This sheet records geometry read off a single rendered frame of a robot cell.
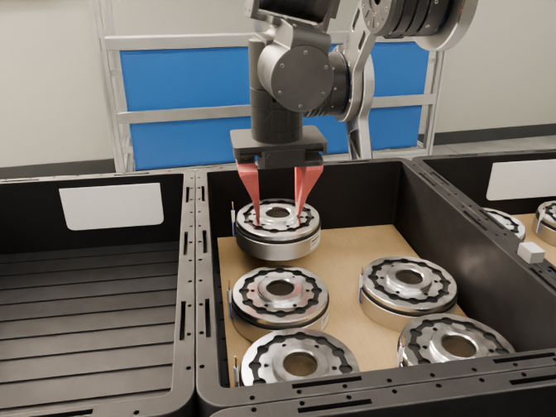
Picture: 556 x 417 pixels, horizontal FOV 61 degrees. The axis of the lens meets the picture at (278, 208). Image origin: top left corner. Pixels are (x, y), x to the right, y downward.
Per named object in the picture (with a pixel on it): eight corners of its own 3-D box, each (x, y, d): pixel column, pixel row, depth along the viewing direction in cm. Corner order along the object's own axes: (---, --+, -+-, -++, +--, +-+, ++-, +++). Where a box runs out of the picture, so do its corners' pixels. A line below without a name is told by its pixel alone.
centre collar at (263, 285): (252, 282, 51) (252, 277, 51) (295, 275, 52) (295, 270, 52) (263, 309, 47) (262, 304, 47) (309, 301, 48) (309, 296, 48)
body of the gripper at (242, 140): (328, 158, 51) (330, 90, 48) (234, 165, 50) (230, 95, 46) (314, 139, 57) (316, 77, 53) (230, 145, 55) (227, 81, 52)
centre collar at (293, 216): (256, 208, 59) (256, 204, 59) (294, 206, 60) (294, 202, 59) (260, 227, 55) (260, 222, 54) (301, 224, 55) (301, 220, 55)
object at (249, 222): (234, 204, 61) (233, 200, 61) (309, 199, 62) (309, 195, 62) (239, 243, 52) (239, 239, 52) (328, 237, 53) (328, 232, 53)
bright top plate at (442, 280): (351, 262, 55) (351, 258, 55) (431, 256, 57) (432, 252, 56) (379, 317, 47) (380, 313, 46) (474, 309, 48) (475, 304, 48)
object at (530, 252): (516, 253, 43) (519, 242, 43) (529, 252, 43) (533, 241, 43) (528, 264, 42) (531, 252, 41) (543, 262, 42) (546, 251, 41)
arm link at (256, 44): (294, 23, 50) (242, 25, 49) (314, 30, 44) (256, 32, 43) (294, 88, 53) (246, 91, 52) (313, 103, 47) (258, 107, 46)
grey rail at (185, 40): (98, 47, 210) (97, 35, 208) (438, 37, 247) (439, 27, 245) (96, 50, 201) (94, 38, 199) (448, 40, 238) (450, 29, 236)
